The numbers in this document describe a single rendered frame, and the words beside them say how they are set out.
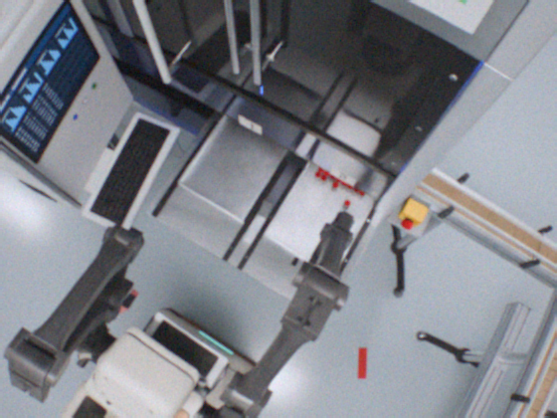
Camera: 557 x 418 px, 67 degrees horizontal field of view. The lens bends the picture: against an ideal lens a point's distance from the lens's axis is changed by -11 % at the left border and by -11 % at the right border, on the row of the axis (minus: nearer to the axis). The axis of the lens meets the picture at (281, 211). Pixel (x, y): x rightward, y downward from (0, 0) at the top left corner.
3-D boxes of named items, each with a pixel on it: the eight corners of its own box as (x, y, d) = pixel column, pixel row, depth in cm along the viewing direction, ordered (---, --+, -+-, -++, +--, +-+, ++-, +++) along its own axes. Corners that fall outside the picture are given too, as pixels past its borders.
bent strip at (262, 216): (264, 204, 159) (264, 199, 153) (272, 208, 159) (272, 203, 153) (243, 240, 156) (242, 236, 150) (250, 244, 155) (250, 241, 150)
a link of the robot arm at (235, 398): (216, 416, 108) (235, 428, 108) (232, 392, 104) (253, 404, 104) (229, 393, 116) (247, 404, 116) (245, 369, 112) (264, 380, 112)
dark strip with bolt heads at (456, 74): (366, 190, 149) (458, 46, 72) (379, 197, 148) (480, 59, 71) (365, 192, 148) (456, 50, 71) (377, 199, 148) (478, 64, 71)
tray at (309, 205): (315, 152, 164) (315, 148, 161) (380, 189, 161) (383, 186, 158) (265, 235, 156) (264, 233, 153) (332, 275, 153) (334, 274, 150)
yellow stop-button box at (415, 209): (406, 198, 152) (412, 192, 146) (425, 209, 152) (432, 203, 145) (396, 218, 151) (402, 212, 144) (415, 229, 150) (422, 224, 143)
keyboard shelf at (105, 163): (120, 106, 178) (118, 104, 176) (181, 130, 176) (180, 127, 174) (66, 207, 167) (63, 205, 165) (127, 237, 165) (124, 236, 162)
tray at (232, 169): (233, 107, 168) (232, 103, 165) (294, 141, 165) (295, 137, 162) (179, 184, 160) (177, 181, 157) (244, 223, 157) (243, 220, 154)
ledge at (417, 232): (404, 187, 164) (405, 186, 162) (435, 206, 162) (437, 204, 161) (386, 220, 161) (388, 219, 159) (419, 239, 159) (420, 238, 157)
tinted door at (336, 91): (263, 99, 133) (261, -55, 76) (398, 173, 128) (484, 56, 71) (262, 101, 132) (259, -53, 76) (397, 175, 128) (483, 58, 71)
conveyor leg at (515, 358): (457, 343, 226) (535, 343, 152) (470, 351, 225) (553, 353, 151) (450, 359, 224) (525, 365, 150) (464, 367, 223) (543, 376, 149)
